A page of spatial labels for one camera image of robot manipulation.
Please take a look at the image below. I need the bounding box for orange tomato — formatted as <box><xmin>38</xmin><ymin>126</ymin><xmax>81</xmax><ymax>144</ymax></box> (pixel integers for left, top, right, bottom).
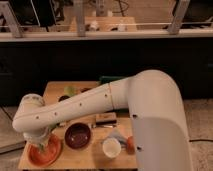
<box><xmin>126</xmin><ymin>136</ymin><xmax>135</xmax><ymax>153</ymax></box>

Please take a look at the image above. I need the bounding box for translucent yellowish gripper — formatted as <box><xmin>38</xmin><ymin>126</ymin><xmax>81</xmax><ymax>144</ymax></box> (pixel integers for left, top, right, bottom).
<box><xmin>32</xmin><ymin>135</ymin><xmax>49</xmax><ymax>152</ymax></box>

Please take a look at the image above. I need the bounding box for green plastic tray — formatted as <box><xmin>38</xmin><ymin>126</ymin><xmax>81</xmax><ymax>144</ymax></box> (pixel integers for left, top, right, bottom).
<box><xmin>99</xmin><ymin>76</ymin><xmax>126</xmax><ymax>84</ymax></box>

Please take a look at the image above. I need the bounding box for light green small cup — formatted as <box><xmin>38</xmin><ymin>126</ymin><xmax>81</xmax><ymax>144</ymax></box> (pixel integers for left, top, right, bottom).
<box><xmin>64</xmin><ymin>86</ymin><xmax>76</xmax><ymax>97</ymax></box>

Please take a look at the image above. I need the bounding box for white cup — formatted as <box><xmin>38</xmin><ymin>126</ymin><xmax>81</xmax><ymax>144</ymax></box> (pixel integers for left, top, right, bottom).
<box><xmin>102</xmin><ymin>138</ymin><xmax>121</xmax><ymax>159</ymax></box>

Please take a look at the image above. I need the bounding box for brown wooden block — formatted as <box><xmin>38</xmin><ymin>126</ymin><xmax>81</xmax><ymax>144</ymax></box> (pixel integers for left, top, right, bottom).
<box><xmin>95</xmin><ymin>112</ymin><xmax>117</xmax><ymax>124</ymax></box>

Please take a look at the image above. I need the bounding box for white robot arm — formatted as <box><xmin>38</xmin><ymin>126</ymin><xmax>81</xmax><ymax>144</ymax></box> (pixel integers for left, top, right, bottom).
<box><xmin>12</xmin><ymin>70</ymin><xmax>193</xmax><ymax>171</ymax></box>

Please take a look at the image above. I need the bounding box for grey cloth piece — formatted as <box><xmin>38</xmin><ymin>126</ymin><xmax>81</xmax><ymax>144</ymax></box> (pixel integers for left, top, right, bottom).
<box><xmin>108</xmin><ymin>129</ymin><xmax>127</xmax><ymax>144</ymax></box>

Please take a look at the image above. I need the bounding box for metal cup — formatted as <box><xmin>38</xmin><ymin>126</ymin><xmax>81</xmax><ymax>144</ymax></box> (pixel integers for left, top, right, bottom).
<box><xmin>58</xmin><ymin>95</ymin><xmax>70</xmax><ymax>102</ymax></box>

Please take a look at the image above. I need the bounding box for dark maroon bowl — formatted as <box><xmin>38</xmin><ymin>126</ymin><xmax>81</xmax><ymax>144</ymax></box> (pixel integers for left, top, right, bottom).
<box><xmin>64</xmin><ymin>123</ymin><xmax>91</xmax><ymax>149</ymax></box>

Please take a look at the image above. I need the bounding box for black cable on floor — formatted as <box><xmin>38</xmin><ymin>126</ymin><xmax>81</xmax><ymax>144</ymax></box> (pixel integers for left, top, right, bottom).
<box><xmin>189</xmin><ymin>138</ymin><xmax>213</xmax><ymax>144</ymax></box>

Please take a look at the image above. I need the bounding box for red-orange bowl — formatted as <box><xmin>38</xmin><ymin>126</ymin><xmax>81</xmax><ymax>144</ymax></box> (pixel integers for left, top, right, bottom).
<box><xmin>27</xmin><ymin>134</ymin><xmax>62</xmax><ymax>167</ymax></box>

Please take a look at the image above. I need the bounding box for brown dried food pile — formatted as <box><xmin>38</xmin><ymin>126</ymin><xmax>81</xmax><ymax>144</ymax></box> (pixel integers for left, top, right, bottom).
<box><xmin>81</xmin><ymin>88</ymin><xmax>92</xmax><ymax>93</ymax></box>

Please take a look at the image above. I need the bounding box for black handled knife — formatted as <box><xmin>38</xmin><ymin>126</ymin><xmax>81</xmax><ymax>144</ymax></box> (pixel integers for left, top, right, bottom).
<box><xmin>88</xmin><ymin>124</ymin><xmax>116</xmax><ymax>129</ymax></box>

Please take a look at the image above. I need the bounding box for wooden table in background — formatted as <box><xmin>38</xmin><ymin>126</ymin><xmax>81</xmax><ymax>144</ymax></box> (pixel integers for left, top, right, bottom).
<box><xmin>69</xmin><ymin>15</ymin><xmax>138</xmax><ymax>33</ymax></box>

